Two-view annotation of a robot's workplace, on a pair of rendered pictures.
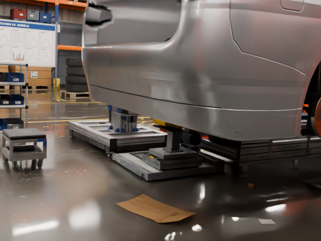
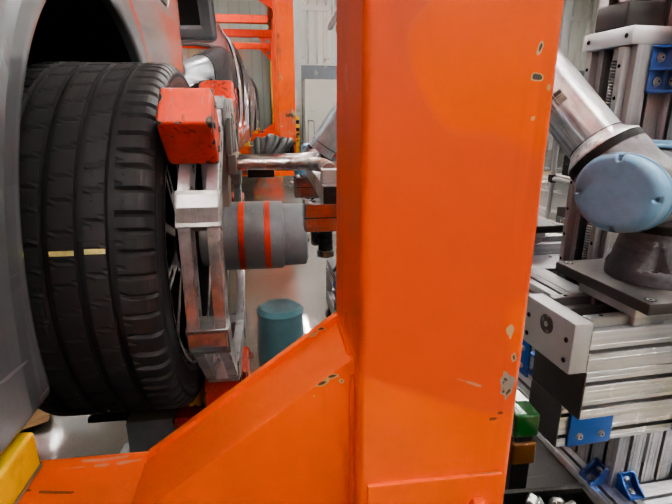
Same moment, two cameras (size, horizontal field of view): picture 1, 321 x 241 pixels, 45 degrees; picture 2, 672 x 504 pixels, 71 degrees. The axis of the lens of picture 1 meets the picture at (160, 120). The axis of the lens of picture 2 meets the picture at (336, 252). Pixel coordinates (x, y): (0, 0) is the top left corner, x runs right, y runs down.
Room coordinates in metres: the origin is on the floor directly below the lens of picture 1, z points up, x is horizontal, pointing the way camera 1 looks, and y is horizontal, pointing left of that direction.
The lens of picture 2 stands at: (4.60, -0.83, 1.09)
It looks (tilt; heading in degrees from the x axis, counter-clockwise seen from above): 16 degrees down; 113
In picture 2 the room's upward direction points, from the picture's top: straight up
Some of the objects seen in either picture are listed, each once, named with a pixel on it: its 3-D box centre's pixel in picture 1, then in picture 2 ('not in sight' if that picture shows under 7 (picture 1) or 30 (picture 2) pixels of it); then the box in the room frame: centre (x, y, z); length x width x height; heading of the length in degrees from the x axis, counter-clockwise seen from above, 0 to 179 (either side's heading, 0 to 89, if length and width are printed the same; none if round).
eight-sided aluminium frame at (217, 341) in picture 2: not in sight; (220, 236); (4.01, -0.06, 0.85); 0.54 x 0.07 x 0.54; 121
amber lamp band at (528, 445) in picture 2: not in sight; (517, 446); (4.61, -0.14, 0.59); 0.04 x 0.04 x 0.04; 31
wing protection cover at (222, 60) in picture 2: not in sight; (216, 77); (2.20, 2.41, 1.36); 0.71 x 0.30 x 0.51; 121
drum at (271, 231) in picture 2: not in sight; (255, 235); (4.07, -0.02, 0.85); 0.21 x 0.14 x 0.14; 31
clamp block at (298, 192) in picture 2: not in sight; (312, 185); (4.10, 0.19, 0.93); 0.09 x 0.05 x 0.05; 31
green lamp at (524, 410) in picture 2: not in sight; (521, 418); (4.61, -0.14, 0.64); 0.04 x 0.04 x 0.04; 31
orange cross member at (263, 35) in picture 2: not in sight; (207, 39); (-1.98, 7.80, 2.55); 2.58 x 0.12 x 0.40; 31
